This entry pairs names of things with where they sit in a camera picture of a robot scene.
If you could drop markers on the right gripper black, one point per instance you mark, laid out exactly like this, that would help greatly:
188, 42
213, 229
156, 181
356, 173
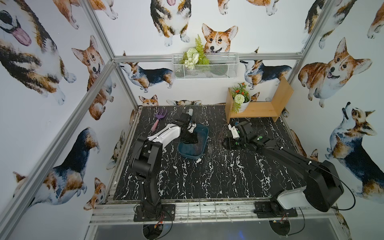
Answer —
232, 142

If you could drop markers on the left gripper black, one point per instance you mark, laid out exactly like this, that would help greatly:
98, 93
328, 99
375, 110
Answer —
188, 135

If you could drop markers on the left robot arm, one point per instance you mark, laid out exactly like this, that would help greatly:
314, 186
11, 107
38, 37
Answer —
146, 159

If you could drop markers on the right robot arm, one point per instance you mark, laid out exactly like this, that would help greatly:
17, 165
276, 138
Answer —
323, 186

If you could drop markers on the teal plastic storage box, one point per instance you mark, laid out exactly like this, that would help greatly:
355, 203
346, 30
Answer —
195, 151

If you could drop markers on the purple pink toy fork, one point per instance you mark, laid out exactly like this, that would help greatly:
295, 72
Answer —
160, 115

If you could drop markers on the potted flower white pot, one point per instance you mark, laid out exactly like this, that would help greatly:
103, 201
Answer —
241, 97

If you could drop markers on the wooden corner shelf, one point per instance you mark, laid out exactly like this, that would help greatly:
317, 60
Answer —
272, 109

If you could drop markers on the white green artificial flowers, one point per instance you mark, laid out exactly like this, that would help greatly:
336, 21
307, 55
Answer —
195, 56

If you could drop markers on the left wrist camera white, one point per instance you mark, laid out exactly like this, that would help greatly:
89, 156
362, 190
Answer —
191, 126

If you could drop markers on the light teal brush handle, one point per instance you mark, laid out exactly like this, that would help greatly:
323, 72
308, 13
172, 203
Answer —
190, 112

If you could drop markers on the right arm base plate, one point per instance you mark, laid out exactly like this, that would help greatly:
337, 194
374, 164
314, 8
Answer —
268, 209

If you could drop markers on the white wire wall basket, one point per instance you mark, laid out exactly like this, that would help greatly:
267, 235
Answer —
216, 66

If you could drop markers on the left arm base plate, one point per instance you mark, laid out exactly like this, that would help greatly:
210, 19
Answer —
163, 212

